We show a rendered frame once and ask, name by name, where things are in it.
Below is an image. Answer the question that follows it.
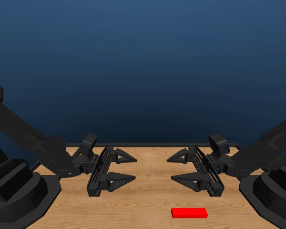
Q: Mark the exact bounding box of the thin red peg bar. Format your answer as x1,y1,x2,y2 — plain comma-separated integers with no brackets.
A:
171,208,208,219

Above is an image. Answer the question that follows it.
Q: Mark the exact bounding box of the black table frame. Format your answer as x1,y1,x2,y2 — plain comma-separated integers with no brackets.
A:
30,142,267,172

